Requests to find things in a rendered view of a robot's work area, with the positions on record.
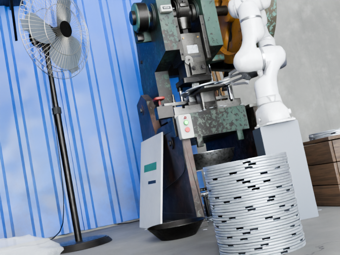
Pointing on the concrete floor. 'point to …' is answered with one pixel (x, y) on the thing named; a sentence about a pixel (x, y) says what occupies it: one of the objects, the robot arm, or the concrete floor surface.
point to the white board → (151, 181)
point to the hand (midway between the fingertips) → (224, 81)
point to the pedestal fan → (73, 64)
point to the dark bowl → (176, 228)
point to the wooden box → (324, 169)
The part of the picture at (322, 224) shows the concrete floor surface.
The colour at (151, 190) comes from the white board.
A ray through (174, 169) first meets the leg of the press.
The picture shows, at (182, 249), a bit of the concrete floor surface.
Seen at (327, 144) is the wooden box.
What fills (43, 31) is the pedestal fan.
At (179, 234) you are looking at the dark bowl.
